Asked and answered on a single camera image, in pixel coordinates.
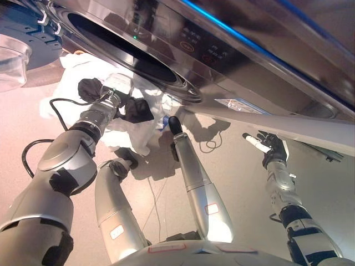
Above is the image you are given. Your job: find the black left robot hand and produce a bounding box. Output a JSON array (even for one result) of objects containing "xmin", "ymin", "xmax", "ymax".
[{"xmin": 99, "ymin": 73, "xmax": 135, "ymax": 111}]

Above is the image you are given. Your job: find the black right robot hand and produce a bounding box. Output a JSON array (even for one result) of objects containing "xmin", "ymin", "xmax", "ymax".
[{"xmin": 242, "ymin": 132, "xmax": 290, "ymax": 167}]

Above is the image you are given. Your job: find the black garment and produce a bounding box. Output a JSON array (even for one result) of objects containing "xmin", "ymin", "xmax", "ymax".
[{"xmin": 77, "ymin": 78, "xmax": 155, "ymax": 123}]

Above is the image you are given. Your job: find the grey front-load washing machine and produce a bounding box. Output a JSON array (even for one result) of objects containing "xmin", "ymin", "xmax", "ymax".
[{"xmin": 47, "ymin": 0, "xmax": 355, "ymax": 126}]

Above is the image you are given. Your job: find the white crumpled cloth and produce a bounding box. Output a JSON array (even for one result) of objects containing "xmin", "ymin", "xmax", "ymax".
[{"xmin": 38, "ymin": 52, "xmax": 179, "ymax": 156}]

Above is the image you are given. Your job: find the small blue white package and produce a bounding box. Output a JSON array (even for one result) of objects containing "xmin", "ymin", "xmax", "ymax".
[{"xmin": 154, "ymin": 114, "xmax": 171, "ymax": 131}]

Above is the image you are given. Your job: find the black right robot foot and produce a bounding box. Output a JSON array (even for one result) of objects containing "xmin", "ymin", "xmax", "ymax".
[{"xmin": 168, "ymin": 116, "xmax": 184, "ymax": 136}]

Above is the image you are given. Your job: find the black robot foot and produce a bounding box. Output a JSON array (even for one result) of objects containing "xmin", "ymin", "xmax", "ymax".
[
  {"xmin": 113, "ymin": 147, "xmax": 139, "ymax": 170},
  {"xmin": 168, "ymin": 116, "xmax": 184, "ymax": 136}
]

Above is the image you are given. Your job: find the black left robot foot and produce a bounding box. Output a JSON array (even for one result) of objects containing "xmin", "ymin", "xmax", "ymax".
[{"xmin": 113, "ymin": 147, "xmax": 139, "ymax": 170}]

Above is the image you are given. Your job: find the silver right robot leg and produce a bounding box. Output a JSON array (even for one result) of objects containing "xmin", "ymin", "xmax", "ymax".
[{"xmin": 170, "ymin": 132, "xmax": 234, "ymax": 244}]

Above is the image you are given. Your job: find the silver robot leg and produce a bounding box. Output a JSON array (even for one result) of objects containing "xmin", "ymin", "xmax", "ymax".
[
  {"xmin": 170, "ymin": 132, "xmax": 234, "ymax": 244},
  {"xmin": 94, "ymin": 158, "xmax": 153, "ymax": 264}
]

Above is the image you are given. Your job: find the round glass washer door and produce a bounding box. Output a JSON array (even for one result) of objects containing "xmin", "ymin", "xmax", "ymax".
[{"xmin": 0, "ymin": 0, "xmax": 64, "ymax": 94}]

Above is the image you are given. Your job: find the silver left robot leg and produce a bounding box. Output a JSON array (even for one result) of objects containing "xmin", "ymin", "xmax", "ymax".
[{"xmin": 94, "ymin": 158, "xmax": 153, "ymax": 264}]

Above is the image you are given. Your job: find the silver robot torso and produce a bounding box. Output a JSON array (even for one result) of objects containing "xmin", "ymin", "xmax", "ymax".
[{"xmin": 110, "ymin": 239, "xmax": 355, "ymax": 266}]

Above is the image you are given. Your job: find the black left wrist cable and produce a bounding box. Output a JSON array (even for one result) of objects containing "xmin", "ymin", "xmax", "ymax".
[{"xmin": 21, "ymin": 88, "xmax": 118, "ymax": 178}]

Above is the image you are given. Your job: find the thin grey floor cord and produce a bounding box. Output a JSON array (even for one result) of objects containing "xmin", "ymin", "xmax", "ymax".
[{"xmin": 146, "ymin": 176, "xmax": 170, "ymax": 245}]

